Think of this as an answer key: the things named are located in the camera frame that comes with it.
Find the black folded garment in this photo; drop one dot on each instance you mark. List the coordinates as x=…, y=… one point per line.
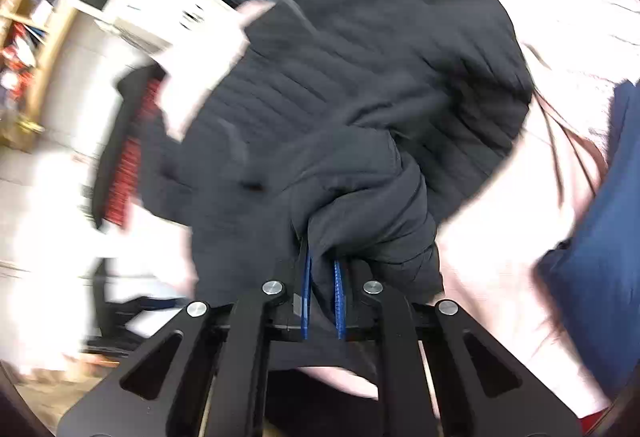
x=107, y=157

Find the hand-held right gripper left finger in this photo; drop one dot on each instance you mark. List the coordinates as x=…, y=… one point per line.
x=306, y=287

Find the white wheeled machine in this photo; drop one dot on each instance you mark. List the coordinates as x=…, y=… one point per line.
x=145, y=12

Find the pink polka-dot blanket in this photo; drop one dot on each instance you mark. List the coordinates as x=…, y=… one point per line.
x=500, y=242

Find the navy blue garment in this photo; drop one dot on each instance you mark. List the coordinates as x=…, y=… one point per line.
x=600, y=217

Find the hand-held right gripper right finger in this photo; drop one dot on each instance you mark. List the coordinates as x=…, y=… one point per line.
x=340, y=302

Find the wooden shelf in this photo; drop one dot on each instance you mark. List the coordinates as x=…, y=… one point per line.
x=50, y=42

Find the black quilted jacket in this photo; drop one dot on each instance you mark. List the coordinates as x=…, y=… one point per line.
x=325, y=117

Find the red floral cloth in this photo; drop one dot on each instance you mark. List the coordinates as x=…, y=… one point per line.
x=127, y=167

